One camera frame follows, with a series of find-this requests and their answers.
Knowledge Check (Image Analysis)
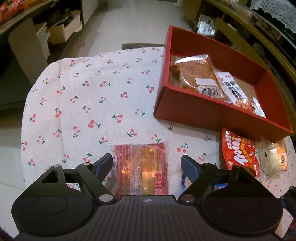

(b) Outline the white noodle snack packet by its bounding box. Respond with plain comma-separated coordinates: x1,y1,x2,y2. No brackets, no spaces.
215,71,266,118

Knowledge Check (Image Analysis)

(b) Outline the clear white bun packet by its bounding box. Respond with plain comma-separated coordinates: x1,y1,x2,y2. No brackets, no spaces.
259,137,288,181

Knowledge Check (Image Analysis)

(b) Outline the orange spicy snack packet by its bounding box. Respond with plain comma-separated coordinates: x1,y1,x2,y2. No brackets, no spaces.
170,54,228,102

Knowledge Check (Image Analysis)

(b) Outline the red transparent cake packet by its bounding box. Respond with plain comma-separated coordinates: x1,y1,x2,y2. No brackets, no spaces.
114,143,169,200

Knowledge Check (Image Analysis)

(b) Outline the red plastic bag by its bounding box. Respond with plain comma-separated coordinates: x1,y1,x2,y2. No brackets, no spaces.
0,1,23,25

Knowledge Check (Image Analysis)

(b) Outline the grey coffee table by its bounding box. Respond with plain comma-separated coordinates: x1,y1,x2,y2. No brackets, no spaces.
1,1,55,110

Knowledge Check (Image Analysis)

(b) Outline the blue white snack packet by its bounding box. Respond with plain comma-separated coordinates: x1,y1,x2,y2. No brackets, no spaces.
180,173,228,195

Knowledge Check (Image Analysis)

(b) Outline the wooden tv cabinet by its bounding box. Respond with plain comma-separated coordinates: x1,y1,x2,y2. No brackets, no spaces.
181,1,295,125

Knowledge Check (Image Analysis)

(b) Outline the red cardboard box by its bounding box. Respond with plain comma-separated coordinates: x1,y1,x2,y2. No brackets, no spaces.
154,26,294,142

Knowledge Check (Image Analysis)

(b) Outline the white lace cloth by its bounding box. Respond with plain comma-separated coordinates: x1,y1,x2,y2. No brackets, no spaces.
250,0,295,34

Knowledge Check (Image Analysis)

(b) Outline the silver foil bag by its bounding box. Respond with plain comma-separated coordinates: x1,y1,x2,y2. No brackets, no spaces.
197,15,216,37

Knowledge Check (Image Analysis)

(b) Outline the white storage box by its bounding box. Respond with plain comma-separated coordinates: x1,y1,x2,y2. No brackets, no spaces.
48,10,82,45

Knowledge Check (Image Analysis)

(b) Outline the red popcorn snack packet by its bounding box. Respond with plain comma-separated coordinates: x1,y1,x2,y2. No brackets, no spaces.
222,128,261,178

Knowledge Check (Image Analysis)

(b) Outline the white cherry print tablecloth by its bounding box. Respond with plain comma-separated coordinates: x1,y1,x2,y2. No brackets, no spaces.
21,47,296,239

